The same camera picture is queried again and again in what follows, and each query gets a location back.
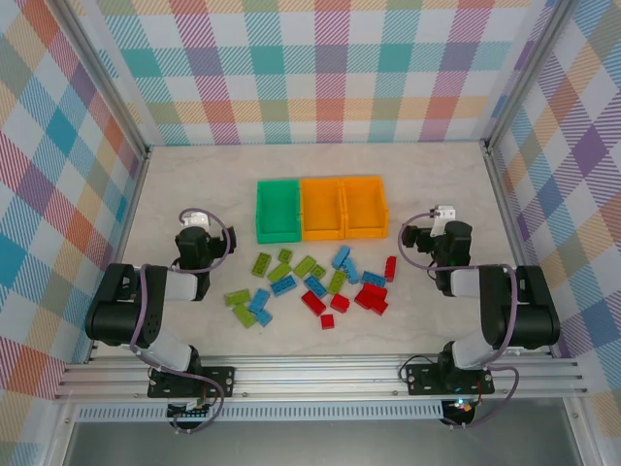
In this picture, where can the small lime green lego brick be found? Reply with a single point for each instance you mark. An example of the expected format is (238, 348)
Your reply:
(317, 271)
(285, 255)

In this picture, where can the small red lego brick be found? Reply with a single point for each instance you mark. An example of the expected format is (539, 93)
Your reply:
(327, 321)

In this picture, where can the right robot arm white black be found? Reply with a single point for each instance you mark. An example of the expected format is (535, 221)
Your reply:
(529, 315)

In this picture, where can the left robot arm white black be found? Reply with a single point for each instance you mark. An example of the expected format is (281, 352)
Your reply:
(182, 289)

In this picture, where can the green plastic bin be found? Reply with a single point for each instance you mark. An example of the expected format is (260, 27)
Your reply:
(276, 213)

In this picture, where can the orange plastic bin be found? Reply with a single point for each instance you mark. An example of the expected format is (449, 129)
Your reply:
(364, 206)
(322, 209)

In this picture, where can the black controller board with light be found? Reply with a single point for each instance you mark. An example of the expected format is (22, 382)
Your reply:
(461, 408)

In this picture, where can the grey metal panel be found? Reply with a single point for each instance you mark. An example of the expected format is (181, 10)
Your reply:
(315, 444)

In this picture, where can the aluminium side rail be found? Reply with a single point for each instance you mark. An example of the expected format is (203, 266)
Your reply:
(130, 218)
(509, 218)

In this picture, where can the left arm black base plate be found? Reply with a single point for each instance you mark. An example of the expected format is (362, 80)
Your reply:
(218, 378)

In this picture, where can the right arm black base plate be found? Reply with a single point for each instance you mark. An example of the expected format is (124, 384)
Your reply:
(422, 381)

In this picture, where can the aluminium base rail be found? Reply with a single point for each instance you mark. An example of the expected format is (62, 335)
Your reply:
(315, 376)

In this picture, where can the aluminium corner post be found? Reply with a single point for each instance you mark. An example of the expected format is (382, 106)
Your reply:
(107, 80)
(527, 73)

